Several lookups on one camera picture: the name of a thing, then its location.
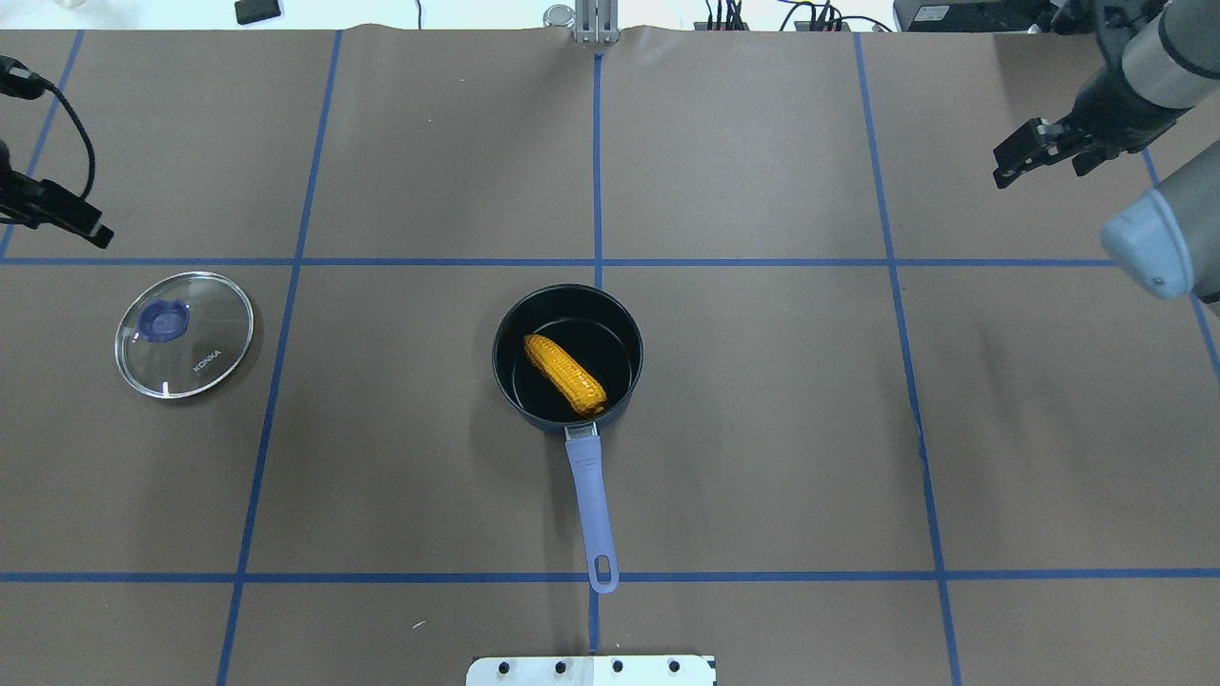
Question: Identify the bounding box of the yellow toy corn cob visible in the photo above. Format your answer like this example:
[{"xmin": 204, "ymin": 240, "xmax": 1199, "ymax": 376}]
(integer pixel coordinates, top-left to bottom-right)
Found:
[{"xmin": 523, "ymin": 333, "xmax": 609, "ymax": 417}]

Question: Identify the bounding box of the orange black power strip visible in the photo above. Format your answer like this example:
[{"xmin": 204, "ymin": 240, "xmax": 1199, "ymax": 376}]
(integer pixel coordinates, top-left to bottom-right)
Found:
[{"xmin": 670, "ymin": 1, "xmax": 902, "ymax": 33}]

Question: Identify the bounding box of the aluminium frame post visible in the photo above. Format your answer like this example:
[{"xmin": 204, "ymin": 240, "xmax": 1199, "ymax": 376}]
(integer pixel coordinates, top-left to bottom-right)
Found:
[{"xmin": 572, "ymin": 0, "xmax": 621, "ymax": 45}]

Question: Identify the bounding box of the black phone on table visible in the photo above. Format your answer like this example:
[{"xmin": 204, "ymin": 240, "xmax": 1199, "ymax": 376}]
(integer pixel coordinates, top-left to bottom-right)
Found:
[{"xmin": 233, "ymin": 0, "xmax": 282, "ymax": 27}]

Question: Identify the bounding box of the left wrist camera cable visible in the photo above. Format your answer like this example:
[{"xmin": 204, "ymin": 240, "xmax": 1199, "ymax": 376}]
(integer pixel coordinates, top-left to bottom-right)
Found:
[{"xmin": 38, "ymin": 81, "xmax": 98, "ymax": 206}]

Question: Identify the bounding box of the glass pot lid blue knob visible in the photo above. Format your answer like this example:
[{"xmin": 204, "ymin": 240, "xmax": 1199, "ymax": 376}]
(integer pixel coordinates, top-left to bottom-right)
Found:
[{"xmin": 113, "ymin": 271, "xmax": 255, "ymax": 402}]

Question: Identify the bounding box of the black laptop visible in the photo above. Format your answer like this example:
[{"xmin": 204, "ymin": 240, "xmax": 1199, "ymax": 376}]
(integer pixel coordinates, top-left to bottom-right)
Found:
[{"xmin": 892, "ymin": 1, "xmax": 1063, "ymax": 33}]

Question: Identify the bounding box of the dark blue pot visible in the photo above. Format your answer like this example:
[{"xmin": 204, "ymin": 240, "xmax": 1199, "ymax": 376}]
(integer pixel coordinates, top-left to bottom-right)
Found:
[{"xmin": 490, "ymin": 283, "xmax": 643, "ymax": 594}]

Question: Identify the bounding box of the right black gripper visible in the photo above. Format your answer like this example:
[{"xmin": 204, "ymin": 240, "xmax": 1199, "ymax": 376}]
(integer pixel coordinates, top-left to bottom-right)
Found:
[{"xmin": 993, "ymin": 67, "xmax": 1187, "ymax": 190}]

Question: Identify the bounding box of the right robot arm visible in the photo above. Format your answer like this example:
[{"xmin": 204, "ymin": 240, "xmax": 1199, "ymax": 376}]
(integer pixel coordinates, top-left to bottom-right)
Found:
[{"xmin": 992, "ymin": 1, "xmax": 1219, "ymax": 312}]

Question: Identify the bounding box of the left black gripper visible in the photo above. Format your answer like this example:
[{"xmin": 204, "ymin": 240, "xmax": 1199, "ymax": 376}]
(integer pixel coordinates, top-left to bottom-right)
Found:
[{"xmin": 1, "ymin": 140, "xmax": 113, "ymax": 251}]

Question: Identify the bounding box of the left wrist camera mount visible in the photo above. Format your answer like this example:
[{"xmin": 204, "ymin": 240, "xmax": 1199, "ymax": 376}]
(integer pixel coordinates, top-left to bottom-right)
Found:
[{"xmin": 0, "ymin": 55, "xmax": 48, "ymax": 101}]

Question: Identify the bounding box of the white camera stand column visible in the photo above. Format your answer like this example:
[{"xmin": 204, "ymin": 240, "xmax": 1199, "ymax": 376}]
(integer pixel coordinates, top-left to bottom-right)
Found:
[{"xmin": 465, "ymin": 655, "xmax": 719, "ymax": 685}]

